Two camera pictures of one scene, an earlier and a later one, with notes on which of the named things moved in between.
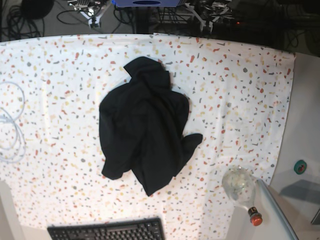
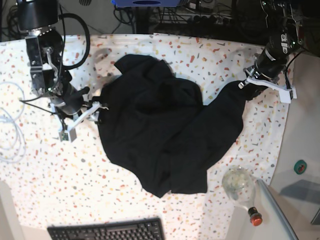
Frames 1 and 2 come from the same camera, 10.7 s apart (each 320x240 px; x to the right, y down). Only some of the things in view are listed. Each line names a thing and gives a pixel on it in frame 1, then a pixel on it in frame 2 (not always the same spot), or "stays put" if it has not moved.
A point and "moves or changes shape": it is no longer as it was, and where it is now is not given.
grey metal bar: (285, 223) stays put
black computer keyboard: (147, 229) stays put
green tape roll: (300, 167) stays put
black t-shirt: (142, 126) moves or changes shape
